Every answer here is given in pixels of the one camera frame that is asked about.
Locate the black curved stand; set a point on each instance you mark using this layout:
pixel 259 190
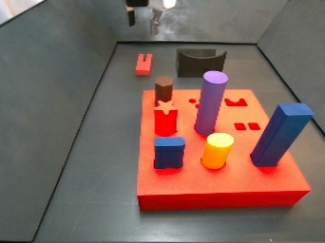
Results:
pixel 195 61

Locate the red foam peg board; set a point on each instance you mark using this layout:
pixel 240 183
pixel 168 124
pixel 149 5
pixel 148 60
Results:
pixel 219 176

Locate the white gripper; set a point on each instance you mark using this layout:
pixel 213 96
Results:
pixel 156 5

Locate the yellow cylinder peg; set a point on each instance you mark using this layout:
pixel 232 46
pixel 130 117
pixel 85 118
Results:
pixel 217 150

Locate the short blue peg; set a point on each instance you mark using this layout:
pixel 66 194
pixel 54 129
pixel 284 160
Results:
pixel 169 152

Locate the brown hexagonal peg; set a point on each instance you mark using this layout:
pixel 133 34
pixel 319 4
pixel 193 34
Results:
pixel 164 89

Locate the red double-square forked block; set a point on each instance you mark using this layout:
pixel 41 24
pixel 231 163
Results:
pixel 144 64

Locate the purple cylinder peg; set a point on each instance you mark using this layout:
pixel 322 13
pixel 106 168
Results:
pixel 212 94

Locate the red star peg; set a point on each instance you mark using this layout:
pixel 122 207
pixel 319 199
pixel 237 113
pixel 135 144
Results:
pixel 167 116

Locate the tall blue square peg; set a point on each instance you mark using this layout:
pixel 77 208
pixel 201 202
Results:
pixel 287 123

